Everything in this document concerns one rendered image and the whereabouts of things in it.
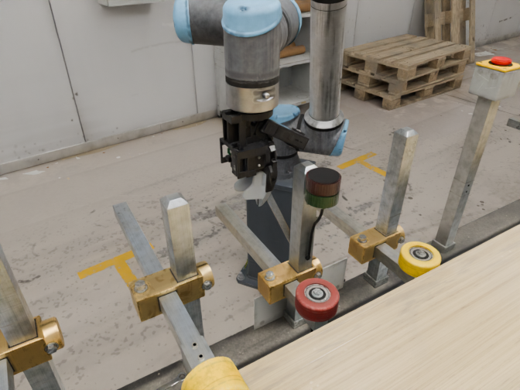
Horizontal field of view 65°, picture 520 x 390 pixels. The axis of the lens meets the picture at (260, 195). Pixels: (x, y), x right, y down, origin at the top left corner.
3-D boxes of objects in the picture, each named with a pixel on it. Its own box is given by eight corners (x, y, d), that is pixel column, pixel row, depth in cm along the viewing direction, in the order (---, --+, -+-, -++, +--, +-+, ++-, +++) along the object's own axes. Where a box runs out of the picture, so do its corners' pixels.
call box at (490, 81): (466, 96, 94) (476, 61, 89) (485, 90, 97) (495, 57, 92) (494, 105, 89) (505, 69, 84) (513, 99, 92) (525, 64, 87)
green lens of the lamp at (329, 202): (297, 195, 73) (298, 185, 72) (324, 186, 75) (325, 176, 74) (318, 212, 68) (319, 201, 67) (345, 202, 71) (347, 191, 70)
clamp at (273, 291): (257, 289, 87) (257, 272, 84) (308, 267, 92) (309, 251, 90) (271, 307, 83) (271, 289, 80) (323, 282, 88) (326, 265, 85)
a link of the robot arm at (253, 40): (290, -6, 64) (272, 4, 56) (287, 73, 71) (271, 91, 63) (234, -8, 67) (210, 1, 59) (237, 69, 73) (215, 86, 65)
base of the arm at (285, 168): (250, 174, 172) (250, 153, 166) (267, 155, 186) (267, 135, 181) (292, 183, 165) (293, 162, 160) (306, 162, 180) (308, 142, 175)
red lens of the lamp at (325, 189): (298, 183, 71) (299, 172, 70) (325, 175, 74) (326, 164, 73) (319, 200, 67) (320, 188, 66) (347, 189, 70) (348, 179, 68)
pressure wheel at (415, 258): (392, 302, 87) (402, 261, 81) (390, 275, 93) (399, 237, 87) (432, 308, 85) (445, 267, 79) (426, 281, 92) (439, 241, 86)
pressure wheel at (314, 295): (285, 326, 81) (287, 285, 75) (316, 310, 85) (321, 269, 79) (308, 356, 76) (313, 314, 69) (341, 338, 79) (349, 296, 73)
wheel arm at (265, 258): (215, 217, 108) (213, 204, 106) (227, 213, 110) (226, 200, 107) (313, 334, 77) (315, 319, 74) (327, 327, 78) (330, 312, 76)
